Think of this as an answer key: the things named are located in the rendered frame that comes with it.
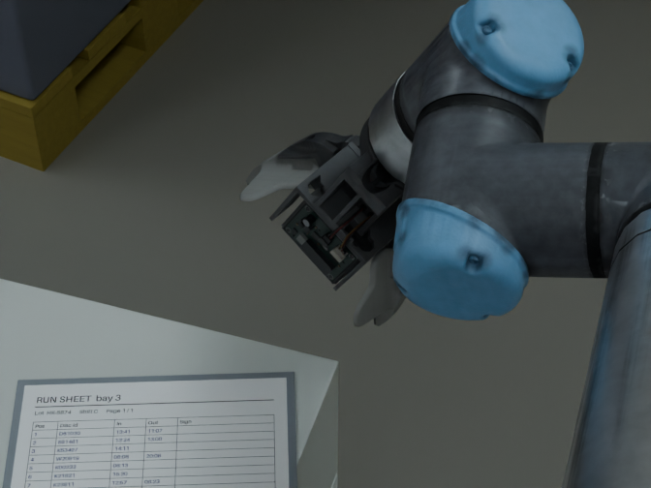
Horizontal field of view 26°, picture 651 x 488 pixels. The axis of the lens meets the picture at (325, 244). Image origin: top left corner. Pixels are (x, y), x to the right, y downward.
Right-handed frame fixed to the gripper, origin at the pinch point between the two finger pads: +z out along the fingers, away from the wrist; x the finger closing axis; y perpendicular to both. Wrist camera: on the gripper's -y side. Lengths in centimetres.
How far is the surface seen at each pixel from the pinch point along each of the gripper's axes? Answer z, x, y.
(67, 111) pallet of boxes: 137, -57, -71
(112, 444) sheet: 5.0, 0.8, 21.6
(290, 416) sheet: 0.7, 8.1, 11.5
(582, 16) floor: 115, -6, -166
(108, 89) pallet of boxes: 143, -57, -84
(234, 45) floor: 141, -50, -113
